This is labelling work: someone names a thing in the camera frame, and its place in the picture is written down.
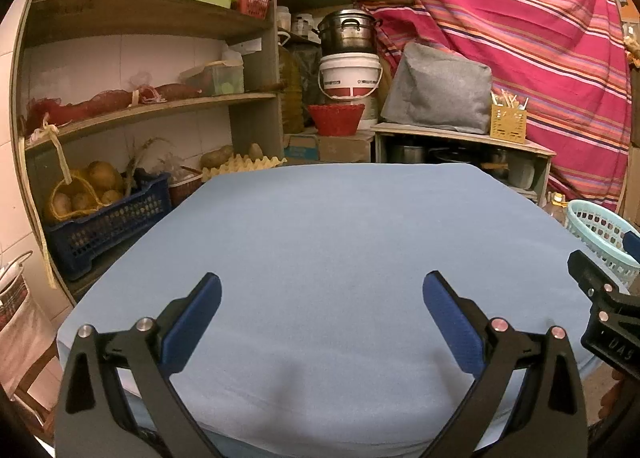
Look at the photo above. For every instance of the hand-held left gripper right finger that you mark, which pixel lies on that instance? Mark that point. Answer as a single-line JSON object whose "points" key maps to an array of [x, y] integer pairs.
{"points": [[450, 323]]}

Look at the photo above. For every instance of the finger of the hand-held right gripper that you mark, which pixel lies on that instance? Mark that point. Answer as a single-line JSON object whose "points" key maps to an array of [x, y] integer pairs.
{"points": [[585, 272], [633, 244]]}

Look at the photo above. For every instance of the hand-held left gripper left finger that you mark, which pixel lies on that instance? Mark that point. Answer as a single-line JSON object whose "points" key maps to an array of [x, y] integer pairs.
{"points": [[195, 318]]}

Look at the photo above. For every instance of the light blue plastic basket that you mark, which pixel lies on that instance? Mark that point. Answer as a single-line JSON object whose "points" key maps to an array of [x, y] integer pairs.
{"points": [[595, 225]]}

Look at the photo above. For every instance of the empty oil bottle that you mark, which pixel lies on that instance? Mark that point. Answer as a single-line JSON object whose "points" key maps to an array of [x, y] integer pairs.
{"points": [[557, 210]]}

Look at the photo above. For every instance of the white container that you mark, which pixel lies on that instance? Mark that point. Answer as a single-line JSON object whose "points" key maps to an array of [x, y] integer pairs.
{"points": [[521, 171]]}

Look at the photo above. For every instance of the blue plastic crate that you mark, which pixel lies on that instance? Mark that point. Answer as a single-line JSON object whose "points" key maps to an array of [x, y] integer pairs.
{"points": [[100, 235]]}

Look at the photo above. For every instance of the blue tablecloth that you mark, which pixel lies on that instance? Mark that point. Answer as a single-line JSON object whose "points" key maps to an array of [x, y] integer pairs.
{"points": [[320, 238]]}

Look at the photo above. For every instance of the yellow egg tray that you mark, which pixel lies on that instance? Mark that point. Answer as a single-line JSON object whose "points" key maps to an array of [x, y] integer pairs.
{"points": [[240, 167]]}

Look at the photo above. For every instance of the potato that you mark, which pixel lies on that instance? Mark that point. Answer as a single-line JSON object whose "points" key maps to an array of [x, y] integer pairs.
{"points": [[217, 157], [256, 151]]}

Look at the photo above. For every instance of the dried plant stalks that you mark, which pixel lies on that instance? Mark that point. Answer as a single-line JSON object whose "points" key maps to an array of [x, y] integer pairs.
{"points": [[142, 163]]}

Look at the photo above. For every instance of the yellow utensil holder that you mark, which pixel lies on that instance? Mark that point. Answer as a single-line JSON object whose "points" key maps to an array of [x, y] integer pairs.
{"points": [[507, 127]]}

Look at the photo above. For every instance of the black pan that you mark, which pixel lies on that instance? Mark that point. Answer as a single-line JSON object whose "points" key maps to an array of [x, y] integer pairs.
{"points": [[450, 156]]}

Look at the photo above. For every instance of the heap of potatoes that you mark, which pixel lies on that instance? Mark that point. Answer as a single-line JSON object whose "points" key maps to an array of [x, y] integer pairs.
{"points": [[102, 176]]}

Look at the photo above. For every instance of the beige cloth bag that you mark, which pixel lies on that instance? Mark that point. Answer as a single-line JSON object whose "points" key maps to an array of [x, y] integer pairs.
{"points": [[25, 338]]}

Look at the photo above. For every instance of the small metal pot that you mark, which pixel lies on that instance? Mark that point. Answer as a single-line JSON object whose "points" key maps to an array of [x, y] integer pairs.
{"points": [[407, 153]]}

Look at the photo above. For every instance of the potatoes in yellow net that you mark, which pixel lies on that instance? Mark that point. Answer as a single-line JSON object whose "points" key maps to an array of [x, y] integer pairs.
{"points": [[54, 200]]}

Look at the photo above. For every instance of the bunch of chopsticks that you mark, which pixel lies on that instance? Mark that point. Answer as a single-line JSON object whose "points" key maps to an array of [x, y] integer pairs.
{"points": [[507, 101]]}

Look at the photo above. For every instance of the low wooden shelf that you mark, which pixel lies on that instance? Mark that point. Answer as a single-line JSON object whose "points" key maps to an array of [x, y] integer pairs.
{"points": [[450, 131]]}

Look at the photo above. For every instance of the brown cardboard carton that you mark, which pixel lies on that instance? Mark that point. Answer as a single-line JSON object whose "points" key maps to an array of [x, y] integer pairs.
{"points": [[345, 148]]}

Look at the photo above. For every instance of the white cloth strip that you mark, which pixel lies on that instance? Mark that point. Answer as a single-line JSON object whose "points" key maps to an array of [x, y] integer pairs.
{"points": [[60, 158]]}

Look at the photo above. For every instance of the red woven basket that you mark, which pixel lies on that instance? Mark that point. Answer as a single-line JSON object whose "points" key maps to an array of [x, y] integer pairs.
{"points": [[335, 121]]}

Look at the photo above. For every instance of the red mesh bag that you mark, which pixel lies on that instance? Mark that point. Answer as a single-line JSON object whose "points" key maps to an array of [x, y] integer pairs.
{"points": [[100, 101]]}

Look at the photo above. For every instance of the clear plastic container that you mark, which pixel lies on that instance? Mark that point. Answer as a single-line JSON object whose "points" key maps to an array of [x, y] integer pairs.
{"points": [[212, 78]]}

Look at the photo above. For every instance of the full cooking oil bottle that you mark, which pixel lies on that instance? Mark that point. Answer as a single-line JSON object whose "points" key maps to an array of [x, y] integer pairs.
{"points": [[290, 88]]}

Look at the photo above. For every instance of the red striped cloth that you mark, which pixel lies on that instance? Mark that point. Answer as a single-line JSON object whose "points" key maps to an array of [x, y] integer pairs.
{"points": [[500, 13]]}

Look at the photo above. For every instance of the white plastic bucket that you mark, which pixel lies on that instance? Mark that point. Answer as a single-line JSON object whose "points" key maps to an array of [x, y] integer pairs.
{"points": [[350, 71]]}

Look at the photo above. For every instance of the tall wooden shelf unit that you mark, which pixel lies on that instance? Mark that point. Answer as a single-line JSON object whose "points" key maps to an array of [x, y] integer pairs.
{"points": [[140, 18]]}

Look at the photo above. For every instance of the metal cooking pot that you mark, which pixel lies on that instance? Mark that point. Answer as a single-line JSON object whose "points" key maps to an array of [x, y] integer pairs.
{"points": [[347, 33]]}

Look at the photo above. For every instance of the white plastic jar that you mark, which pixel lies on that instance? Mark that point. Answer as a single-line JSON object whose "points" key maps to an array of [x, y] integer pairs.
{"points": [[283, 18]]}

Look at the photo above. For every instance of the small red plastic basket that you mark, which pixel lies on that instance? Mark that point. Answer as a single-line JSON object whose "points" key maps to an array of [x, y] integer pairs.
{"points": [[252, 3]]}

